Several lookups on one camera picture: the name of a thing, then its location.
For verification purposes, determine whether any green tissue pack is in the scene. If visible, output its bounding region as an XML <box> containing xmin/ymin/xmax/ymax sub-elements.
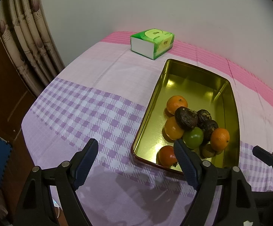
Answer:
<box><xmin>130</xmin><ymin>29</ymin><xmax>175</xmax><ymax>60</ymax></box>

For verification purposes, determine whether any brown longan fruit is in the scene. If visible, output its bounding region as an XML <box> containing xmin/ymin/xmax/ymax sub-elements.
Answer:
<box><xmin>202</xmin><ymin>143</ymin><xmax>215</xmax><ymax>158</ymax></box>

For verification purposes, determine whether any orange mandarin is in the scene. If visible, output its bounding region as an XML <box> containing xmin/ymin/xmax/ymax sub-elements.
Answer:
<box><xmin>166</xmin><ymin>95</ymin><xmax>188</xmax><ymax>115</ymax></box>
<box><xmin>164</xmin><ymin>116</ymin><xmax>184</xmax><ymax>140</ymax></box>
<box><xmin>210</xmin><ymin>128</ymin><xmax>230</xmax><ymax>152</ymax></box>

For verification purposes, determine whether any pink purple checked tablecloth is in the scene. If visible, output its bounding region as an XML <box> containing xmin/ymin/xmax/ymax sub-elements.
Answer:
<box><xmin>22</xmin><ymin>32</ymin><xmax>273</xmax><ymax>225</ymax></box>

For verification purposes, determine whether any brown wooden door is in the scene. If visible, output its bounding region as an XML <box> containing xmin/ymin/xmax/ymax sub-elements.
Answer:
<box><xmin>0</xmin><ymin>39</ymin><xmax>35</xmax><ymax>222</ymax></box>

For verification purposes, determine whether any green persimmon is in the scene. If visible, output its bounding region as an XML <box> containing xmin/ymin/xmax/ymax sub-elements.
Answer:
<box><xmin>182</xmin><ymin>127</ymin><xmax>204</xmax><ymax>150</ymax></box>

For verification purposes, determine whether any maroon gold toffee tin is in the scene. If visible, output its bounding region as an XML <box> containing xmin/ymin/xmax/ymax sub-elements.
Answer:
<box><xmin>131</xmin><ymin>59</ymin><xmax>240</xmax><ymax>168</ymax></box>

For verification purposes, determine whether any red tomato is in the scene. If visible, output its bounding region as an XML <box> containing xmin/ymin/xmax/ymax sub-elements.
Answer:
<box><xmin>157</xmin><ymin>145</ymin><xmax>178</xmax><ymax>168</ymax></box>

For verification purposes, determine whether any dark mangosteen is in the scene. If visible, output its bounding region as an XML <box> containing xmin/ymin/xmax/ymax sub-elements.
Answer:
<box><xmin>174</xmin><ymin>106</ymin><xmax>198</xmax><ymax>131</ymax></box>
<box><xmin>202</xmin><ymin>120</ymin><xmax>219</xmax><ymax>144</ymax></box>
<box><xmin>197</xmin><ymin>109</ymin><xmax>212</xmax><ymax>129</ymax></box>

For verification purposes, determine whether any beige patterned curtain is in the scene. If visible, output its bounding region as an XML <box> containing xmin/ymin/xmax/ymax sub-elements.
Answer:
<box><xmin>0</xmin><ymin>0</ymin><xmax>65</xmax><ymax>96</ymax></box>

